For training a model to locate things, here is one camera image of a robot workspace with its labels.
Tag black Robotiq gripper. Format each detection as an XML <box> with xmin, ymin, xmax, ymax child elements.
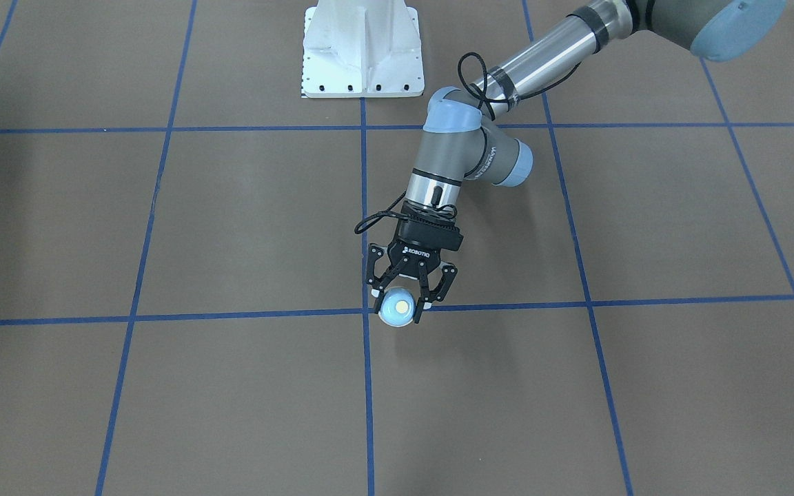
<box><xmin>365</xmin><ymin>216</ymin><xmax>464</xmax><ymax>324</ymax></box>

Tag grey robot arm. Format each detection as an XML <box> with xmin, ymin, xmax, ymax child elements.
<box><xmin>355</xmin><ymin>1</ymin><xmax>786</xmax><ymax>327</ymax></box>

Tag blue tape strip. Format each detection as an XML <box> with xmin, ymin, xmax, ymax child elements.
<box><xmin>94</xmin><ymin>1</ymin><xmax>199</xmax><ymax>495</ymax></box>
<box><xmin>0</xmin><ymin>121</ymin><xmax>794</xmax><ymax>134</ymax></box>
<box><xmin>521</xmin><ymin>0</ymin><xmax>635</xmax><ymax>496</ymax></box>

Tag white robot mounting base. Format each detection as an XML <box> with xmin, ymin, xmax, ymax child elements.
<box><xmin>301</xmin><ymin>1</ymin><xmax>425</xmax><ymax>99</ymax></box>

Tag blue tape strip far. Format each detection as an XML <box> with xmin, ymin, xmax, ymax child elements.
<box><xmin>0</xmin><ymin>121</ymin><xmax>794</xmax><ymax>134</ymax></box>

